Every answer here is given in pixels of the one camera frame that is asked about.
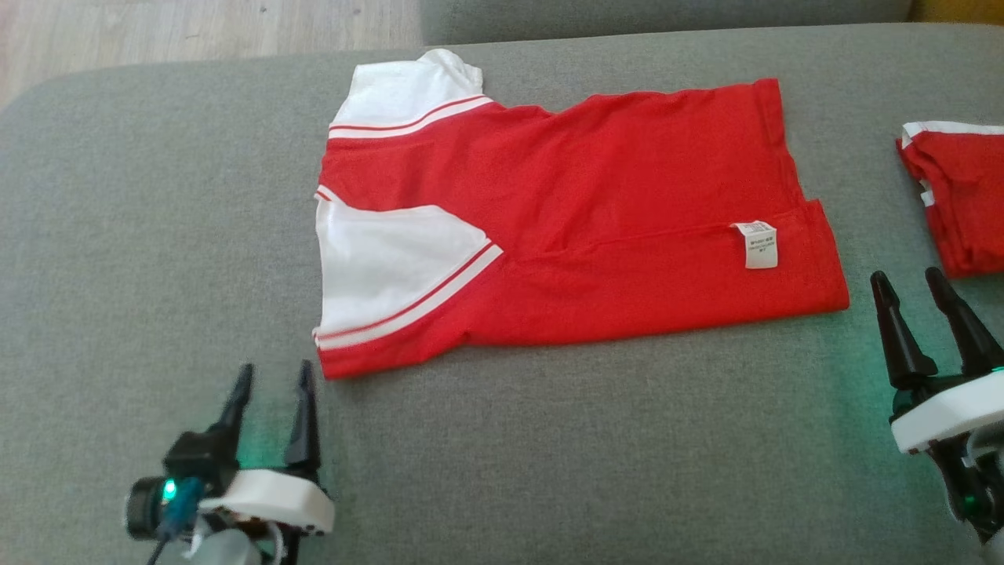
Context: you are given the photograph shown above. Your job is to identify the small grey sofa seat cushion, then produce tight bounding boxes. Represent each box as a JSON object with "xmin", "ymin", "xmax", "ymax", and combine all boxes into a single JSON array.
[{"xmin": 419, "ymin": 0, "xmax": 915, "ymax": 46}]

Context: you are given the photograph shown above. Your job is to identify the red and white jersey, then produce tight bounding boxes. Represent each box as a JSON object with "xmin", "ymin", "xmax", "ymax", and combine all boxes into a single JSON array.
[{"xmin": 311, "ymin": 48, "xmax": 851, "ymax": 382}]

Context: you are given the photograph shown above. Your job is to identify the blue plug cable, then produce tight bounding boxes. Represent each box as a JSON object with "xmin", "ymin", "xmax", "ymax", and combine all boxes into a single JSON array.
[{"xmin": 144, "ymin": 477, "xmax": 206, "ymax": 565}]

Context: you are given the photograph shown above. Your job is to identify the red shirt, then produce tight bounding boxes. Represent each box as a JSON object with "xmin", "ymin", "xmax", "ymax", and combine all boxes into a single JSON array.
[{"xmin": 896, "ymin": 121, "xmax": 1004, "ymax": 280}]

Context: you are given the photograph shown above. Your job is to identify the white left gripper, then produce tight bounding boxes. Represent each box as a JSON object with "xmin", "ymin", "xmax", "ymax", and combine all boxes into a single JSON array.
[{"xmin": 199, "ymin": 359, "xmax": 336, "ymax": 539}]

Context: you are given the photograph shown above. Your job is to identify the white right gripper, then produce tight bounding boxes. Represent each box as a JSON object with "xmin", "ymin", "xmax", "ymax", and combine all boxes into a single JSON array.
[{"xmin": 870, "ymin": 266, "xmax": 1004, "ymax": 456}]

